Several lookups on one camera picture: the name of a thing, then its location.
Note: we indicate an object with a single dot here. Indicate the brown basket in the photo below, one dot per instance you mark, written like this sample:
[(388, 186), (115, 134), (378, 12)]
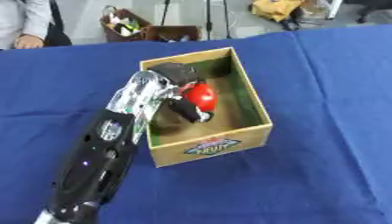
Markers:
[(172, 33)]

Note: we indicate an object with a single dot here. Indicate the person's hand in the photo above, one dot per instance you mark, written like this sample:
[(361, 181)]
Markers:
[(28, 41)]

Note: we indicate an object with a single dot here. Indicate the tan cardboard box green inside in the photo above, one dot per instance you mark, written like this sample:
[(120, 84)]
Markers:
[(214, 140)]

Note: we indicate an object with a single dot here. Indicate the red toy apple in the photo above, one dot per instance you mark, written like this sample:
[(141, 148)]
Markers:
[(202, 96)]

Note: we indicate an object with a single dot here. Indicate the person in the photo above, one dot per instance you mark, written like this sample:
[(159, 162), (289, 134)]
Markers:
[(23, 17)]

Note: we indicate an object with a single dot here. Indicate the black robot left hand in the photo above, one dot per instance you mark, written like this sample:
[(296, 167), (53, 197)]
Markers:
[(176, 74)]

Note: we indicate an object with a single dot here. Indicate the yellow bag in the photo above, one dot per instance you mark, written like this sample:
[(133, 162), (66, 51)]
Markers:
[(275, 9)]

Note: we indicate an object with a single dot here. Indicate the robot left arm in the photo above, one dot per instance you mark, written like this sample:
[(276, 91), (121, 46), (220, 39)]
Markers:
[(97, 157)]

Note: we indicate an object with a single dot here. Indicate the brown open bag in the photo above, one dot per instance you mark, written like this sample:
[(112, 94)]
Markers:
[(122, 27)]

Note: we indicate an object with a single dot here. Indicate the black tripod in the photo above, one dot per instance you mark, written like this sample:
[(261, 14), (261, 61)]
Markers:
[(209, 17)]

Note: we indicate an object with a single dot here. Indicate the black shoulder bag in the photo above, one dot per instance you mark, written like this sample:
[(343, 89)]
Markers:
[(56, 32)]

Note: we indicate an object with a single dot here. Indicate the black chair base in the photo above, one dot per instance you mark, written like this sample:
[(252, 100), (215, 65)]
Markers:
[(370, 10)]

